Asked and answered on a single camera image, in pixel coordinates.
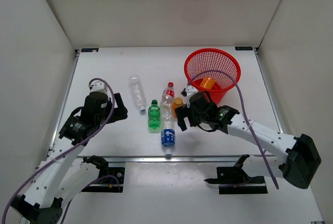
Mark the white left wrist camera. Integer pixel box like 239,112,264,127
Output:
88,81,108,95

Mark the clear bottle blue label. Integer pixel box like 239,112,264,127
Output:
161,108,175,156

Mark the orange soda bottle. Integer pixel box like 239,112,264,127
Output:
172,97,184,118

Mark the clear bottle white cap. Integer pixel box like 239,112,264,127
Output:
129,74,147,114

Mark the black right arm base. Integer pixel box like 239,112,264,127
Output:
204,155,268,195

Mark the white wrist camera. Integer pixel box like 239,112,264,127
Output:
181,85,198,98
88,81,108,95

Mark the orange juice bottle gold cap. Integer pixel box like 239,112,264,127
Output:
200,77,216,90

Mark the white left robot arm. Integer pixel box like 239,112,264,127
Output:
10,90,128,223

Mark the green Sprite bottle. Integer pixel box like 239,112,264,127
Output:
148,99,161,133

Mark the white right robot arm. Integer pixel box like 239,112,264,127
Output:
175,86,322,189

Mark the aluminium table edge rail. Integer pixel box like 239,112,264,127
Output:
46,155,284,164

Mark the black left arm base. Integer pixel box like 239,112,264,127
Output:
82,155,125,193

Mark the clear bottle red label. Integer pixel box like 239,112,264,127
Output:
160,82,175,111

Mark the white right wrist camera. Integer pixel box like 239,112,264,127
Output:
181,85,198,98

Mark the red mesh plastic bin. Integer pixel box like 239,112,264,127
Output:
184,48,241,104

